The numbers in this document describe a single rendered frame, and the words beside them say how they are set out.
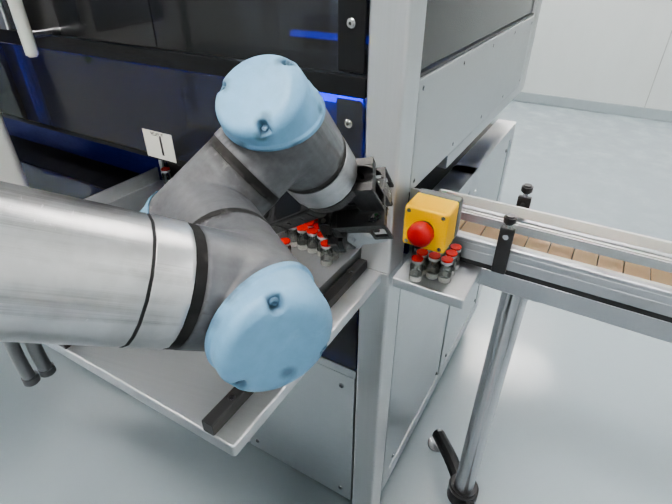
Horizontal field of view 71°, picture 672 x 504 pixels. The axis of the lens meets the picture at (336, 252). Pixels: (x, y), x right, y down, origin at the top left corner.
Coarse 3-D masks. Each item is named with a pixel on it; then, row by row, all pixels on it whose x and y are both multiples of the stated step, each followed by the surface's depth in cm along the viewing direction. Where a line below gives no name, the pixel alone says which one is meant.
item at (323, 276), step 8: (296, 248) 90; (360, 248) 84; (296, 256) 88; (304, 256) 88; (312, 256) 88; (344, 256) 88; (352, 256) 82; (360, 256) 85; (304, 264) 86; (312, 264) 86; (320, 264) 86; (336, 264) 86; (344, 264) 80; (312, 272) 84; (320, 272) 84; (328, 272) 84; (336, 272) 78; (344, 272) 81; (320, 280) 82; (328, 280) 77; (336, 280) 79; (320, 288) 75; (328, 288) 78
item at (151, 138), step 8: (144, 136) 99; (152, 136) 97; (160, 136) 96; (168, 136) 95; (152, 144) 99; (168, 144) 96; (152, 152) 100; (160, 152) 99; (168, 152) 97; (168, 160) 98
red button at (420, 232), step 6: (414, 222) 73; (420, 222) 72; (408, 228) 73; (414, 228) 71; (420, 228) 71; (426, 228) 71; (408, 234) 73; (414, 234) 72; (420, 234) 71; (426, 234) 71; (432, 234) 72; (414, 240) 72; (420, 240) 72; (426, 240) 71; (420, 246) 72
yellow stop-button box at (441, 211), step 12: (420, 192) 77; (432, 192) 77; (408, 204) 74; (420, 204) 73; (432, 204) 73; (444, 204) 73; (456, 204) 74; (408, 216) 74; (420, 216) 73; (432, 216) 72; (444, 216) 71; (456, 216) 75; (432, 228) 73; (444, 228) 72; (456, 228) 77; (408, 240) 76; (432, 240) 74; (444, 240) 73
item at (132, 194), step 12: (156, 168) 115; (132, 180) 109; (144, 180) 112; (156, 180) 116; (108, 192) 105; (120, 192) 108; (132, 192) 110; (144, 192) 111; (108, 204) 105; (120, 204) 105; (132, 204) 105; (144, 204) 105
